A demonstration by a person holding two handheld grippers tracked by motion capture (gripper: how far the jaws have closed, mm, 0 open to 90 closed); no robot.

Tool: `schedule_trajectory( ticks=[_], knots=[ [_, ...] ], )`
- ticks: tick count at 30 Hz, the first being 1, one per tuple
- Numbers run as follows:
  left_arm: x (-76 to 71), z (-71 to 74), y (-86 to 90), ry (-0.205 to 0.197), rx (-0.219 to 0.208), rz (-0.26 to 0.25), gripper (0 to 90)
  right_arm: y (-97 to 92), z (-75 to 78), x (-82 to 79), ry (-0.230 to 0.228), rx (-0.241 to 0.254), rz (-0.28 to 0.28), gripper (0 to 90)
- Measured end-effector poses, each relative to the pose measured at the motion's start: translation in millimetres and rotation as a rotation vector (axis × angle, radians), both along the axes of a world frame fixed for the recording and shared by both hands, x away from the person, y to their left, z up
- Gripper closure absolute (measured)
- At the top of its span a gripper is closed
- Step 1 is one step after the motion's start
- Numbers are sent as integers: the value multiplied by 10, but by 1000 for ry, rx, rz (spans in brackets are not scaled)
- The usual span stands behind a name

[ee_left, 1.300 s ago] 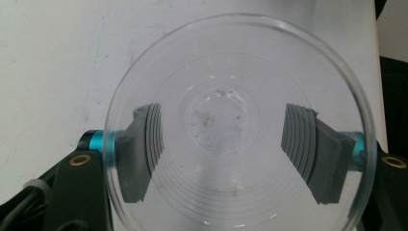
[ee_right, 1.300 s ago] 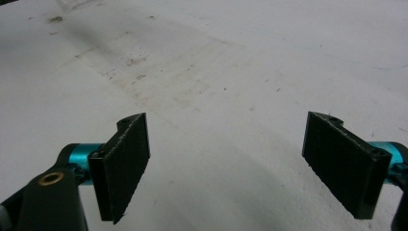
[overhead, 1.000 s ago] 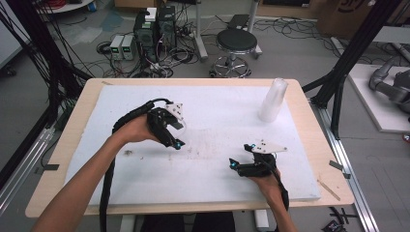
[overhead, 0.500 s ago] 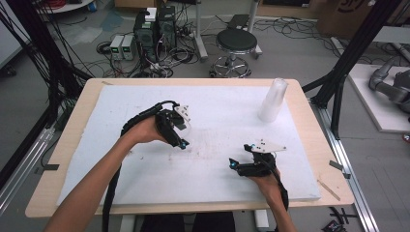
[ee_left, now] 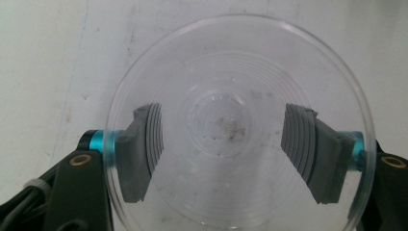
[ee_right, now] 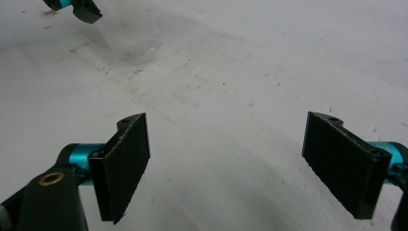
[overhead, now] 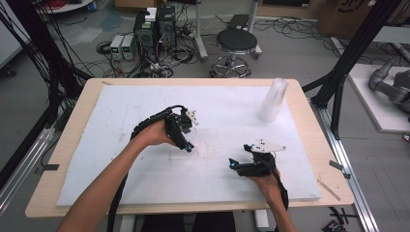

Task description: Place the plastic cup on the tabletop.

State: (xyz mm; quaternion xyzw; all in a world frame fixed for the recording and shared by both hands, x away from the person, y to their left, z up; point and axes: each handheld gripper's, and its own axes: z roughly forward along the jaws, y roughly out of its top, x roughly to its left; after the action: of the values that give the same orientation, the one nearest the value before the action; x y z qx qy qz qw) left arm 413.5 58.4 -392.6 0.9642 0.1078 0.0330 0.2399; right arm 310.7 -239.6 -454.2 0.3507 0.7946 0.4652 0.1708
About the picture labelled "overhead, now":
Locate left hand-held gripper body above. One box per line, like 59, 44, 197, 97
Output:
163, 108, 199, 151

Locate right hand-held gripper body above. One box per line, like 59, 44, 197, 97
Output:
237, 138, 287, 178

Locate stack of clear plastic cups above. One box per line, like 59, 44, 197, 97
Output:
257, 76, 289, 124

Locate person's left hand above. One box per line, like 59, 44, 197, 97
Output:
136, 119, 177, 148

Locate person's right hand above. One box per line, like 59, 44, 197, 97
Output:
249, 172, 282, 207

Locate white foam mat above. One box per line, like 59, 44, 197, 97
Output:
56, 84, 322, 208

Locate white table leg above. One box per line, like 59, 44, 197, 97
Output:
253, 209, 271, 232
119, 214, 138, 232

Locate person's dark trousers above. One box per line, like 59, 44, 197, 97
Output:
141, 211, 237, 232

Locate thin wooden stick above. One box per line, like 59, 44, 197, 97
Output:
316, 178, 341, 202

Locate white stand leg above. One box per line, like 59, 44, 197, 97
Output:
192, 0, 210, 63
247, 0, 264, 60

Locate grey bench power supply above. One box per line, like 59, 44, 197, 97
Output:
121, 34, 137, 62
109, 34, 125, 62

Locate black parts on floor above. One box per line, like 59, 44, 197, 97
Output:
321, 207, 360, 232

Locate black computer tower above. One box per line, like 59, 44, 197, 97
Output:
132, 9, 160, 63
157, 5, 178, 50

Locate black round stool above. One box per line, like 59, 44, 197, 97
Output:
209, 28, 264, 79

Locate small white box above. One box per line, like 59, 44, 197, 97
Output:
144, 7, 159, 23

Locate black flat device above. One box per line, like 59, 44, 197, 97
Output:
226, 14, 251, 31

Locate white platform board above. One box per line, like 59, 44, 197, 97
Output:
347, 63, 410, 133

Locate cardboard box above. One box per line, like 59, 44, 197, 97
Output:
316, 0, 410, 41

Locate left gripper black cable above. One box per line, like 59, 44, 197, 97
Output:
106, 104, 189, 232

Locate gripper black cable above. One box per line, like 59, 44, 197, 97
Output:
264, 154, 290, 212
106, 104, 189, 232

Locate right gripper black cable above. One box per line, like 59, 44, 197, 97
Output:
264, 154, 290, 212

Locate tangle of floor cables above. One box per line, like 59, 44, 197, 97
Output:
96, 18, 201, 79

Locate aluminium rail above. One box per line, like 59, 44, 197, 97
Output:
309, 99, 381, 232
0, 127, 56, 217

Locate black floor cables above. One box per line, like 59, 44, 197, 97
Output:
253, 14, 343, 60

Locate black metal frame with cables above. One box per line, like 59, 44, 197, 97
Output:
0, 0, 95, 191

